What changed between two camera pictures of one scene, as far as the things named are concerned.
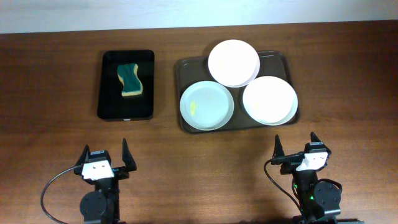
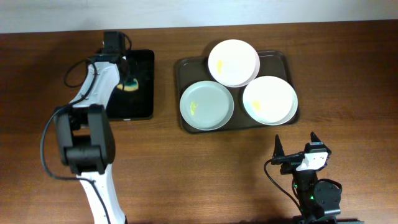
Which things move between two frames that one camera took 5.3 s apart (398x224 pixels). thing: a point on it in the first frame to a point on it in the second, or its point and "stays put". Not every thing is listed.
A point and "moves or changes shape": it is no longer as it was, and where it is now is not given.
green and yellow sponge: [127, 74] moves or changes shape
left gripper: [128, 158] to [123, 83]
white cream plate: [270, 100] stays put
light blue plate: [206, 105] stays put
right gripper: [290, 163] stays put
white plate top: [234, 63] stays put
